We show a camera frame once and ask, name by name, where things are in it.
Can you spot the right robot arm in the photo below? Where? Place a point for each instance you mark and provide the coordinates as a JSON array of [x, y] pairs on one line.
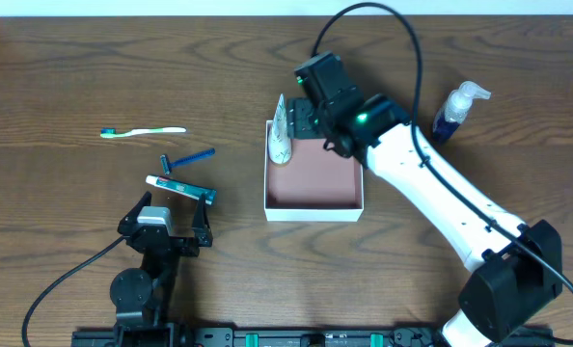
[[515, 268]]

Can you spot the white cosmetic tube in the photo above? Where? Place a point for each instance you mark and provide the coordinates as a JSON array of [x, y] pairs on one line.
[[279, 143]]

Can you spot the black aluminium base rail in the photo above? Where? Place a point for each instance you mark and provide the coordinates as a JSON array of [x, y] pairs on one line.
[[277, 338]]

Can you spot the white green toothbrush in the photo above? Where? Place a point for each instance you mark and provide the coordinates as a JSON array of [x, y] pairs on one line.
[[112, 133]]

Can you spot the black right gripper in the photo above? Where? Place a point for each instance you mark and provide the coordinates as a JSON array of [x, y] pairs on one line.
[[301, 119]]

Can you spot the white pink-lined cardboard box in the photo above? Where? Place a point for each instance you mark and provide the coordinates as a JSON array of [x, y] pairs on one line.
[[315, 185]]

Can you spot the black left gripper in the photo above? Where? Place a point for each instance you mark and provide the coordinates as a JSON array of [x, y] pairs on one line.
[[179, 243]]

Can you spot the blue disposable razor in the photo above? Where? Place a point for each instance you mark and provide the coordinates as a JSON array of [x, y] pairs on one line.
[[168, 165]]

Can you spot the clear pump bottle blue liquid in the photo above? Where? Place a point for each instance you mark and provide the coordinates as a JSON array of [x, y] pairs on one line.
[[456, 109]]

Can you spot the teal white toothpaste tube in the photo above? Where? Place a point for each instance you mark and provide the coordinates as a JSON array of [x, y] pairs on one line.
[[185, 189]]

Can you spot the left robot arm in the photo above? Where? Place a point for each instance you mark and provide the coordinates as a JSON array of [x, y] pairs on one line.
[[142, 295]]

